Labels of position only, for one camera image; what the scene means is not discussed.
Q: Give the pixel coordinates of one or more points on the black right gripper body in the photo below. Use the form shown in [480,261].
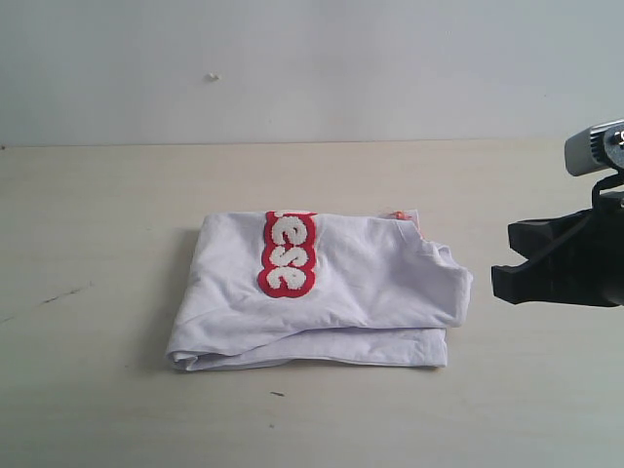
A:
[604,246]

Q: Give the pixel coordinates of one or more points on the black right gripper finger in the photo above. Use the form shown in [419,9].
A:
[564,278]
[562,236]

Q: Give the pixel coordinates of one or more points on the white t-shirt red lettering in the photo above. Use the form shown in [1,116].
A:
[265,289]

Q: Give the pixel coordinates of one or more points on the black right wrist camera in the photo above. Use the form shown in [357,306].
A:
[595,149]

